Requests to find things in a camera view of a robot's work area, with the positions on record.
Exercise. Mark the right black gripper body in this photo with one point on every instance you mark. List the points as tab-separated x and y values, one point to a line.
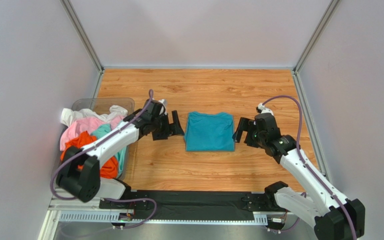
250	132

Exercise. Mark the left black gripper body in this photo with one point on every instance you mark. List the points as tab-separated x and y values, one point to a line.
163	130

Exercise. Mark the teal t shirt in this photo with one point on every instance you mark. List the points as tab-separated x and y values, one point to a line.
209	132

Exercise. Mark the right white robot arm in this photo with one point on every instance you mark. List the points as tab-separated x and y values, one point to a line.
308	179

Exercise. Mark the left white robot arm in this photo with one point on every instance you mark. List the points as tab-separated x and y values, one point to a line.
80	171

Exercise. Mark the orange t shirt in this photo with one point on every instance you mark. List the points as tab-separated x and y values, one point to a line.
75	140

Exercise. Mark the pink t shirt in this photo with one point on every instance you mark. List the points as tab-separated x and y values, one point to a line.
90	124

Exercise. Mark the white t shirt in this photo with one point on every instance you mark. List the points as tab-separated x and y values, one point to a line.
116	114

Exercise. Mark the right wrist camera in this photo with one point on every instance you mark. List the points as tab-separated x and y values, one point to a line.
262	109

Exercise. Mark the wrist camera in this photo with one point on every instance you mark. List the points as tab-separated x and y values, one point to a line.
262	109
164	102

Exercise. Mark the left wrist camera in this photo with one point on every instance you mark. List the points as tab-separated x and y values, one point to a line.
164	102

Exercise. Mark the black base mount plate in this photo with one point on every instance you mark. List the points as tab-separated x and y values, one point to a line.
194	205

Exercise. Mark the aluminium front frame rail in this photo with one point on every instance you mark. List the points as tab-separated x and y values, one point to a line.
72	211

